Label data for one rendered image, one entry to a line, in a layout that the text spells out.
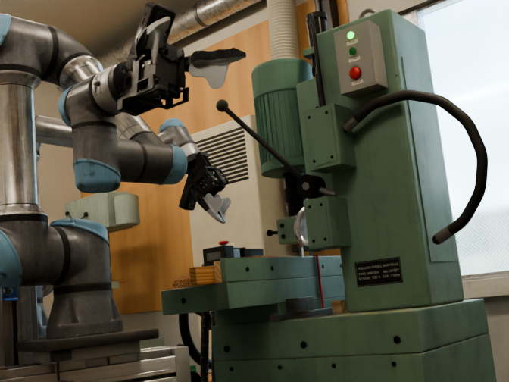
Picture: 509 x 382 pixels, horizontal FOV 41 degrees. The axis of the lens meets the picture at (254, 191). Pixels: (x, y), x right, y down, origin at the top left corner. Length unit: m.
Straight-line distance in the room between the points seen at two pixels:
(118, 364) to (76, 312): 0.13
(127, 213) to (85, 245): 2.59
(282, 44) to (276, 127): 1.79
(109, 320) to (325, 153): 0.64
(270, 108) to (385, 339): 0.72
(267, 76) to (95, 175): 0.88
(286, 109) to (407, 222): 0.49
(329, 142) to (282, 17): 2.08
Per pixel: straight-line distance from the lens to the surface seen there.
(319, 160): 1.66
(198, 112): 4.21
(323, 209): 1.63
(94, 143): 1.16
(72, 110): 1.19
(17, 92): 1.41
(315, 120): 1.68
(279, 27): 3.66
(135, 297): 4.60
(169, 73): 1.06
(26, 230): 1.34
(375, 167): 1.67
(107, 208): 4.07
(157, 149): 1.23
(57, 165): 5.07
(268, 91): 1.91
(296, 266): 1.79
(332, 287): 1.93
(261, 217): 3.42
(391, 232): 1.64
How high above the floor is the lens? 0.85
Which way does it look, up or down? 9 degrees up
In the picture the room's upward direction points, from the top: 6 degrees counter-clockwise
